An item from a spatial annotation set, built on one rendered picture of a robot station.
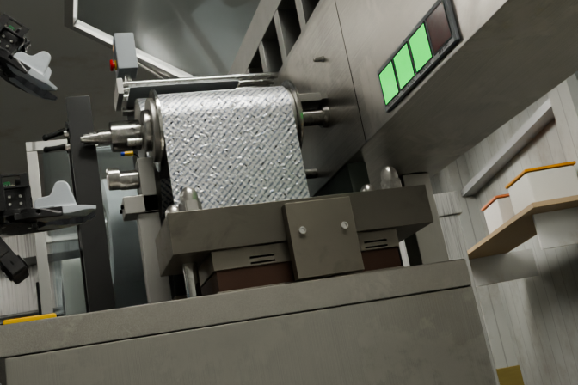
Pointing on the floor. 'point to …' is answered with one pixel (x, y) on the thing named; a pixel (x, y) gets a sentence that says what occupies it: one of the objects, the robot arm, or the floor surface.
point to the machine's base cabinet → (291, 350)
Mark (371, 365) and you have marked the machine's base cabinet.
